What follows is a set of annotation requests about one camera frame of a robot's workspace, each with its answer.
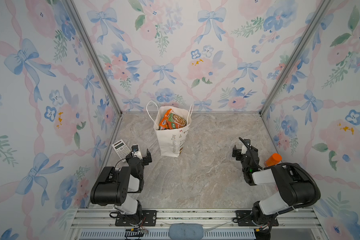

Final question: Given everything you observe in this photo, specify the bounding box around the white paper gift bag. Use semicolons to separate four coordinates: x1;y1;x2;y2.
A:
147;101;194;158

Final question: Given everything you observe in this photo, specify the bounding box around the green back-side snack bag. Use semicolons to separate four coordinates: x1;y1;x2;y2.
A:
167;113;187;130

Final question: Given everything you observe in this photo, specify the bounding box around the orange Fox's candy bag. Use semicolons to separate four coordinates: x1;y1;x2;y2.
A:
159;109;172;130

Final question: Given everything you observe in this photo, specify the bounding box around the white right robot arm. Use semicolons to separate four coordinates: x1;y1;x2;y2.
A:
232;138;321;227

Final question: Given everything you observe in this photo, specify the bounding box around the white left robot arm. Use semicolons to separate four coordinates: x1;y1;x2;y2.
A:
90;145;152;227

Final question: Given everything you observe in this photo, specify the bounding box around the white calculator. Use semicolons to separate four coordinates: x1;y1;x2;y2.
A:
111;140;131;160

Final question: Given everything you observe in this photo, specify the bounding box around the orange bottle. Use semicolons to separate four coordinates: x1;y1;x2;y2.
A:
265;153;282;167

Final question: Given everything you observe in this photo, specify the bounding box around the grey blue cushion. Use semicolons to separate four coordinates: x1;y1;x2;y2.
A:
169;223;204;240

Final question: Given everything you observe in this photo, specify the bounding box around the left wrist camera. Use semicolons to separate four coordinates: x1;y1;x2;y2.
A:
131;145;143;160

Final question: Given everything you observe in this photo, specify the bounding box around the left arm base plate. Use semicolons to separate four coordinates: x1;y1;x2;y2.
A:
115;210;158;227

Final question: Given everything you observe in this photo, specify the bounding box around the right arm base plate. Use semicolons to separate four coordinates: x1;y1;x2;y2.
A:
233;210;272;228

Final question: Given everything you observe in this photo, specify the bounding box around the black corrugated cable hose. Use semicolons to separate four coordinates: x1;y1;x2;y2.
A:
238;137;322;209

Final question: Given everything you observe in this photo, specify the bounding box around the aluminium rail frame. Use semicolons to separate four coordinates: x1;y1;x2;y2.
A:
66;208;329;240

